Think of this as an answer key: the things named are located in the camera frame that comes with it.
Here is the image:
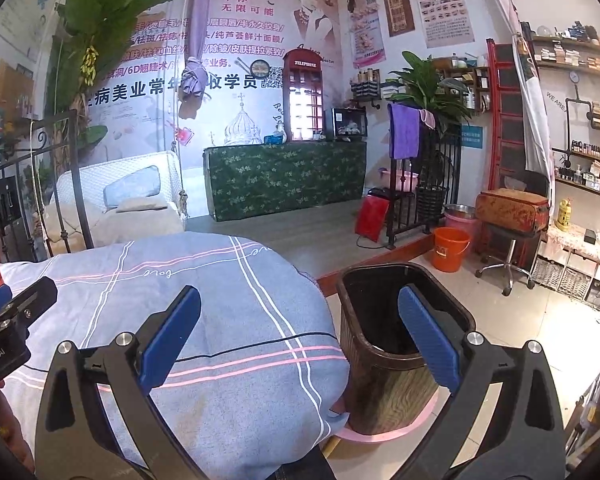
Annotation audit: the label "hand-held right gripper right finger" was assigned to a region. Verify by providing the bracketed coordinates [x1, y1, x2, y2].
[395, 284, 567, 480]

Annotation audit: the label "purple hanging cloth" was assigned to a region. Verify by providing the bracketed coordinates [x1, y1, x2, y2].
[177, 0, 216, 118]

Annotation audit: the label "white standing banner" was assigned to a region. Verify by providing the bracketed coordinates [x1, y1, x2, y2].
[477, 0, 556, 191]

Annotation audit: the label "white swing chair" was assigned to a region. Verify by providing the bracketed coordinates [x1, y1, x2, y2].
[55, 150, 186, 248]

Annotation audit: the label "eyebrow chart wall poster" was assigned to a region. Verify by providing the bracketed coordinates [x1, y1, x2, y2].
[410, 0, 476, 48]

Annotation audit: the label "chrome swivel stool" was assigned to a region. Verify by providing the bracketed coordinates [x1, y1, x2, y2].
[475, 225, 543, 296]

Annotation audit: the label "purple towel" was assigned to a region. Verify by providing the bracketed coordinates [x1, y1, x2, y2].
[387, 103, 421, 159]

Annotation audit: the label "red phone booth cabinet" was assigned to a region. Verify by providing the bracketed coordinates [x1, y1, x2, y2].
[281, 47, 327, 142]

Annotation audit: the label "table with lace cloth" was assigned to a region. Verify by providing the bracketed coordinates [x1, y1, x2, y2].
[545, 225, 600, 271]

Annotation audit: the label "orange patterned case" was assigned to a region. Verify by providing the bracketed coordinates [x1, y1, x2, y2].
[475, 187, 551, 233]

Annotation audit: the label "dark brown trash bin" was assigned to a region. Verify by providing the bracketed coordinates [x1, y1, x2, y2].
[336, 261, 476, 436]

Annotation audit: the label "wooden wall shelves with cosmetics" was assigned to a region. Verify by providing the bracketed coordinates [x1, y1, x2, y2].
[530, 20, 600, 201]

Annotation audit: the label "white rack with boxes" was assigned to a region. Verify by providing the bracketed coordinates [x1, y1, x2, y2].
[565, 360, 600, 461]

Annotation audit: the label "large wall poster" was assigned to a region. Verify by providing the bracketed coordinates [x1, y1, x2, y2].
[65, 0, 343, 161]

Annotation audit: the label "cream cushion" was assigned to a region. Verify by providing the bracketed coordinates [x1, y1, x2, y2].
[115, 197, 173, 213]

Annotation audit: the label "pink round stool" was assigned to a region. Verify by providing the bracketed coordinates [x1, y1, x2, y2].
[330, 390, 438, 443]

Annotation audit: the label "black wicker planter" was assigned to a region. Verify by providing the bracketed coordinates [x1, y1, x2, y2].
[415, 185, 448, 221]

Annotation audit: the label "black display case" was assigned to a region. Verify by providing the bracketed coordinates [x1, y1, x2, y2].
[331, 107, 368, 138]

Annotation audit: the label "red bag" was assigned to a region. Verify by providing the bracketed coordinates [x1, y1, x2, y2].
[355, 195, 391, 243]

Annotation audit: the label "pink basin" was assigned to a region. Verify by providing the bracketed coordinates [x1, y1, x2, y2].
[377, 170, 420, 192]

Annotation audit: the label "yellow bottle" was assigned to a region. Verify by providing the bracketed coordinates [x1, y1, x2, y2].
[555, 199, 573, 233]

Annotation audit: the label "black metal railing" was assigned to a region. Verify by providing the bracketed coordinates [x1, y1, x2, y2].
[386, 105, 463, 248]

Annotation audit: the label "orange bucket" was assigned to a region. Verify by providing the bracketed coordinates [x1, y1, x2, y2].
[432, 226, 472, 273]

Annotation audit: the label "red ladder shelf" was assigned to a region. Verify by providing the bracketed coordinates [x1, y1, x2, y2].
[486, 37, 528, 196]

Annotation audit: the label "banana plant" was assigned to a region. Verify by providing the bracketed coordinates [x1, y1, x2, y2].
[45, 0, 186, 151]

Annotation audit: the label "blue striped blanket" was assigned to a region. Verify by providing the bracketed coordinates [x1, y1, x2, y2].
[0, 232, 351, 480]

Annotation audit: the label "grey blue pillow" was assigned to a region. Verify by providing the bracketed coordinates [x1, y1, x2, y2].
[102, 165, 161, 206]

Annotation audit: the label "black metal bed headboard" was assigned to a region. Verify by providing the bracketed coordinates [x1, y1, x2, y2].
[0, 109, 93, 263]

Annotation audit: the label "cardboard box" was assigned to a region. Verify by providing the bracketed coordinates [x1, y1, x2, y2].
[0, 60, 36, 111]

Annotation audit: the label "green printed cabinet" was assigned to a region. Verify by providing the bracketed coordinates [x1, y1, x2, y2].
[203, 140, 368, 222]

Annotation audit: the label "small wall shelf with bottles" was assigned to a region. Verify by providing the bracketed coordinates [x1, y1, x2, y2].
[350, 67, 386, 111]

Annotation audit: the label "pink bucket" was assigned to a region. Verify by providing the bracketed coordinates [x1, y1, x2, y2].
[444, 212, 481, 241]

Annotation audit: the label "pink portrait wall poster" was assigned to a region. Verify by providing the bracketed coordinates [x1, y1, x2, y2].
[346, 0, 385, 68]

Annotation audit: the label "white storage baskets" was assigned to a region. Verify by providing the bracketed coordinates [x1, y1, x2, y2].
[530, 255, 600, 321]

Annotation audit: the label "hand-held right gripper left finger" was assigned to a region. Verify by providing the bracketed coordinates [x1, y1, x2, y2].
[34, 285, 203, 480]

